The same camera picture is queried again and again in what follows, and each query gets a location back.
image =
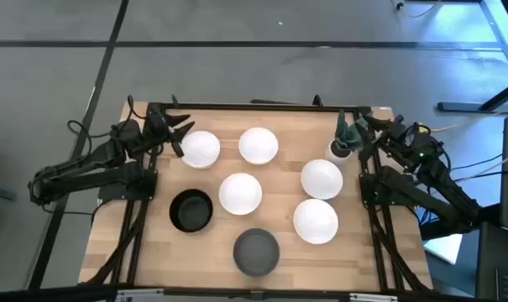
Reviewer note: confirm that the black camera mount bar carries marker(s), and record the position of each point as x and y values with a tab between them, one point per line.
48	296

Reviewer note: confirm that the white bowl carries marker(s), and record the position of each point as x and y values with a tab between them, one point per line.
258	145
321	179
315	221
240	194
200	149

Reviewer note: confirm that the green snake plant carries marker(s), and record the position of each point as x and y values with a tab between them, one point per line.
349	138

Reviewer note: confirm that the white plant pot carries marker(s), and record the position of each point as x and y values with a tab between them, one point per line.
330	156

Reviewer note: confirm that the black desk foot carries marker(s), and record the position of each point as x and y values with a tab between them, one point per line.
459	107

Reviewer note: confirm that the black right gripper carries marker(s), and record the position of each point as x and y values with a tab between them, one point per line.
391	131

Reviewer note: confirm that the black laptop with keyboard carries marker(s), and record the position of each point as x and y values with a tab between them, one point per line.
499	260

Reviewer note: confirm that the white paper sheet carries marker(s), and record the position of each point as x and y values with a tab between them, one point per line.
444	248

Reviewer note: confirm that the silver bracket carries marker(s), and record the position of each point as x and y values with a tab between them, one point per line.
140	295
373	298

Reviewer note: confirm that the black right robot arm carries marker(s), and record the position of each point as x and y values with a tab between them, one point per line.
425	196

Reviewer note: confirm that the grey bowl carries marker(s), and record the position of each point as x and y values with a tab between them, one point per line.
256	251

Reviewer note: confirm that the black bowl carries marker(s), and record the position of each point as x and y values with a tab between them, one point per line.
191	211

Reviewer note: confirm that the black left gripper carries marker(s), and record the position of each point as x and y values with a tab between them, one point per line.
160	129

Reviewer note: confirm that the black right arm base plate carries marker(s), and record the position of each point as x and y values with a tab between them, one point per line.
369	197

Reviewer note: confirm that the black aluminium table frame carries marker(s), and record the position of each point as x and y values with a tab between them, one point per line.
258	107

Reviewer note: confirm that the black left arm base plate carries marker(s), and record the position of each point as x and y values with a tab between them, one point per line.
111	193

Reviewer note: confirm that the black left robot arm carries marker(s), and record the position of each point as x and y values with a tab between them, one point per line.
90	181

